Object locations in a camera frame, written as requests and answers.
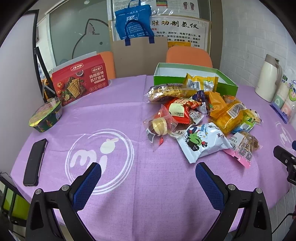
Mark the blue tote bag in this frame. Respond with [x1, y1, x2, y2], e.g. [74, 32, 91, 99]
[115, 1, 154, 40]

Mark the white cartoon snack packet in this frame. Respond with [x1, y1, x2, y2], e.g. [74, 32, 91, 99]
[177, 123, 232, 164]

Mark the wall poster chinese text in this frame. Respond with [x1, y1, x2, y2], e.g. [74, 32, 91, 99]
[150, 15, 212, 53]

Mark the black easel stand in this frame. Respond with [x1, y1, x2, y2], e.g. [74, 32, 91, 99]
[33, 10, 56, 102]

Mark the paper cup pack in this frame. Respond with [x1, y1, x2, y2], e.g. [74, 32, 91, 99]
[270, 66, 295, 123]

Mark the pink nut packet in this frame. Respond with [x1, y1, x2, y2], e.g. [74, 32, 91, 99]
[223, 131, 261, 169]

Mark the green blue snack packet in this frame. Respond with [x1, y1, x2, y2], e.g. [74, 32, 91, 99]
[231, 109, 262, 134]

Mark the yellow chip bag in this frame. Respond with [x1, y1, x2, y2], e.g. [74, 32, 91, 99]
[183, 73, 218, 92]

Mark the green snack box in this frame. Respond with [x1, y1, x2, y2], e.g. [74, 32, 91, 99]
[153, 62, 239, 98]

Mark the clear pastry packet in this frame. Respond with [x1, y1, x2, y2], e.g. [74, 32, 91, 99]
[143, 104, 178, 152]

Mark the black smartphone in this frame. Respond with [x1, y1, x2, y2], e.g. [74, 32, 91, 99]
[23, 138, 48, 186]

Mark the brown cardboard sheet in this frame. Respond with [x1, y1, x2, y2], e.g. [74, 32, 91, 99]
[111, 37, 168, 78]

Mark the orange chair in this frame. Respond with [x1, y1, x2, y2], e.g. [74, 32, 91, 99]
[166, 46, 213, 68]
[97, 51, 116, 80]

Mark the large yellow clear bag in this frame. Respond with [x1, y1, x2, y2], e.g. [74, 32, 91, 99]
[212, 99, 246, 135]

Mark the small purple nut packet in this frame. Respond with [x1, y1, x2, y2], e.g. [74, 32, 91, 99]
[192, 90, 210, 115]

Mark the red cracker box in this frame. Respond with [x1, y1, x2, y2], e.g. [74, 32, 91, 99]
[52, 55, 109, 106]

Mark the orange chair right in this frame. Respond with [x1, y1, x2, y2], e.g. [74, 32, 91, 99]
[166, 46, 213, 68]

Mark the orange snack packet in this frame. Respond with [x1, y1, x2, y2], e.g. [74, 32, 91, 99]
[206, 91, 227, 118]

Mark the white thermos jug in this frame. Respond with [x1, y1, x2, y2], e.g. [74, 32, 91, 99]
[255, 54, 282, 102]

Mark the orange chair left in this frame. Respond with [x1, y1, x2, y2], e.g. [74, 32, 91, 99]
[97, 51, 116, 80]

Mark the red biscuit packet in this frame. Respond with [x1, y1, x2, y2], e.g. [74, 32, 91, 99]
[164, 98, 202, 124]

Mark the clear twisted snack bag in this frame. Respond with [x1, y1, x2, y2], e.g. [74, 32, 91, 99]
[144, 83, 197, 102]

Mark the white spicy tofu packet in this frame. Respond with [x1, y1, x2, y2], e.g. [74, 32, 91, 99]
[170, 110, 205, 138]

